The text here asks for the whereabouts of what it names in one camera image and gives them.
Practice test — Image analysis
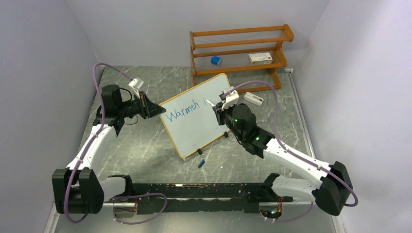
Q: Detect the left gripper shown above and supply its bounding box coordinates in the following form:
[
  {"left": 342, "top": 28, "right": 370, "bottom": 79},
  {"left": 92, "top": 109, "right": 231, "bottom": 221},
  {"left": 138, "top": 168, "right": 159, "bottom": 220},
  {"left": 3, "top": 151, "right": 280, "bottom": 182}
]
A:
[{"left": 117, "top": 91, "right": 165, "bottom": 119}]

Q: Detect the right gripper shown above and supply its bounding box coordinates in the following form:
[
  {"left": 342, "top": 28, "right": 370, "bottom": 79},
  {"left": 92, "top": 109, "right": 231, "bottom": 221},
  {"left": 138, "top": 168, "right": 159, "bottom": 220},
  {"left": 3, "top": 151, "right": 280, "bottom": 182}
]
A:
[{"left": 213, "top": 100, "right": 244, "bottom": 141}]

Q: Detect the yellow framed whiteboard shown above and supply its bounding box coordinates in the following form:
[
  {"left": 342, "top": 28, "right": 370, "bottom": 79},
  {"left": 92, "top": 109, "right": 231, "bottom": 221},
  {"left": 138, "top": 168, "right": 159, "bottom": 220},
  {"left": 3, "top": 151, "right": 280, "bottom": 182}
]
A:
[{"left": 160, "top": 73, "right": 230, "bottom": 158}]

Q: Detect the blue marker cap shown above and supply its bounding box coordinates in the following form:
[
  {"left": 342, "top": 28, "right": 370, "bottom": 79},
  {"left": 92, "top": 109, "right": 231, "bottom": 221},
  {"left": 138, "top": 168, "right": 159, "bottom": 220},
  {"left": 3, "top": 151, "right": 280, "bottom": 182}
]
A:
[{"left": 197, "top": 160, "right": 205, "bottom": 168}]

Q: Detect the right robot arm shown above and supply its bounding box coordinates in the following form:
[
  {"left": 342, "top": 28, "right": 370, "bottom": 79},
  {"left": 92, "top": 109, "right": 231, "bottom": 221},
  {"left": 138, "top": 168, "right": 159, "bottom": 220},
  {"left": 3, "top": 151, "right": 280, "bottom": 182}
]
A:
[{"left": 212, "top": 96, "right": 353, "bottom": 216}]

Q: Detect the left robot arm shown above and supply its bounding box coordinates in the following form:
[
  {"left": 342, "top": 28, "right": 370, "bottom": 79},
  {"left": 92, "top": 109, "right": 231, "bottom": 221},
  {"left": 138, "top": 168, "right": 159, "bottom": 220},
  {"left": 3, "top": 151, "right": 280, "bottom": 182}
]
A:
[{"left": 52, "top": 84, "right": 166, "bottom": 215}]

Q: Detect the white whiteboard eraser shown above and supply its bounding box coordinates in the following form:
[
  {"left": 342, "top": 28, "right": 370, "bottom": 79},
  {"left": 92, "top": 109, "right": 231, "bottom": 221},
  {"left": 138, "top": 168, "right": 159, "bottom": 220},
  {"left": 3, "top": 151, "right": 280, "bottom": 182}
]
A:
[{"left": 243, "top": 92, "right": 264, "bottom": 106}]

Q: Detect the blue eraser block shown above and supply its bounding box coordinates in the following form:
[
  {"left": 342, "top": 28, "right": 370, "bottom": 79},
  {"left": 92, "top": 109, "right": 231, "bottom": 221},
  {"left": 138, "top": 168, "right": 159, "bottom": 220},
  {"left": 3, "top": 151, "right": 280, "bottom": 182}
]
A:
[{"left": 210, "top": 56, "right": 223, "bottom": 66}]

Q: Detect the orange wooden shelf rack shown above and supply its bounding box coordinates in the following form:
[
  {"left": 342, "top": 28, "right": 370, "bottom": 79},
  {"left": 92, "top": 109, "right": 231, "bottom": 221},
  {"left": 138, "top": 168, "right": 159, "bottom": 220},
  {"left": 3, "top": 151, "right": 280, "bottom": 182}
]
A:
[{"left": 189, "top": 24, "right": 294, "bottom": 89}]

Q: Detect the white red cardboard box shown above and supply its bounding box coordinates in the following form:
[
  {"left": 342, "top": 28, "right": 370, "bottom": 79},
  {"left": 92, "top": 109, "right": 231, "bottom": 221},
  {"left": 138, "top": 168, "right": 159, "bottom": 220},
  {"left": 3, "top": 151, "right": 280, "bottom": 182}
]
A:
[{"left": 248, "top": 52, "right": 273, "bottom": 66}]

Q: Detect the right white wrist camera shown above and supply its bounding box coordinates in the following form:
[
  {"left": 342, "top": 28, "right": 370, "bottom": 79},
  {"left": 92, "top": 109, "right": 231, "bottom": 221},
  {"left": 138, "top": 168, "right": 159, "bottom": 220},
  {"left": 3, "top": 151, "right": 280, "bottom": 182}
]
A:
[{"left": 221, "top": 86, "right": 239, "bottom": 110}]

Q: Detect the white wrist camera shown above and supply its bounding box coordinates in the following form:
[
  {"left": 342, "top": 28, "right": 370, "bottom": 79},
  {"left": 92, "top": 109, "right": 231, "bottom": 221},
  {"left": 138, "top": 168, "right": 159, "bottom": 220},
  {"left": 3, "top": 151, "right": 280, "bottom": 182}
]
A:
[
  {"left": 128, "top": 78, "right": 144, "bottom": 99},
  {"left": 221, "top": 86, "right": 239, "bottom": 110}
]

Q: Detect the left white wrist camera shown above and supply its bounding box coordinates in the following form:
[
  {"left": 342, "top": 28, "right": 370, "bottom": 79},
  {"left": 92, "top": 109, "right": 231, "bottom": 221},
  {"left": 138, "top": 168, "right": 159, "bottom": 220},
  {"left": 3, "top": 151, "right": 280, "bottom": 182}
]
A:
[{"left": 128, "top": 78, "right": 144, "bottom": 99}]

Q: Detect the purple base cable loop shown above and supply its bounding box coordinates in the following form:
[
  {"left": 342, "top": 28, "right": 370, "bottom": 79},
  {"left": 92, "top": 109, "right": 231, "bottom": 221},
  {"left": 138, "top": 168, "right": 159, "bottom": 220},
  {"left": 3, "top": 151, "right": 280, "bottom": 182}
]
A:
[{"left": 112, "top": 193, "right": 168, "bottom": 225}]

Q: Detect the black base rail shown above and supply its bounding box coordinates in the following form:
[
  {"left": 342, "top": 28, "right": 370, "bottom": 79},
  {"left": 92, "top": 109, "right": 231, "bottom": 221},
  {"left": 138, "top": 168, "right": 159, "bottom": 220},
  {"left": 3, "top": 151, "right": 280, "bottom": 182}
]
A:
[{"left": 128, "top": 183, "right": 281, "bottom": 215}]

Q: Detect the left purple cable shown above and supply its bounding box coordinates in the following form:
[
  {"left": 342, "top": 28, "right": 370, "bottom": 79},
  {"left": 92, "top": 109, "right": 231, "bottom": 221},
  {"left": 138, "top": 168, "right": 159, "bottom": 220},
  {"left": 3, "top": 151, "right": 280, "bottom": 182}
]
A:
[{"left": 63, "top": 63, "right": 133, "bottom": 225}]

